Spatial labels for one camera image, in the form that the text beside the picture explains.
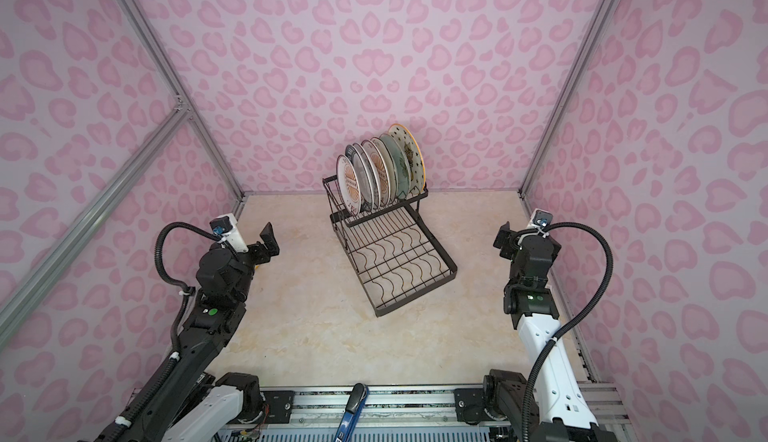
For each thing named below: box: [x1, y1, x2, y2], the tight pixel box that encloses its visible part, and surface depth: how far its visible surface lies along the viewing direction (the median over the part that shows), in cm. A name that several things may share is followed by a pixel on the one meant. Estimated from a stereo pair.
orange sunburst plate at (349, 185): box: [336, 154, 362, 217], surface depth 90 cm
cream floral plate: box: [371, 138, 396, 204], surface depth 80 cm
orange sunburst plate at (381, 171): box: [361, 140, 391, 207], surface depth 79 cm
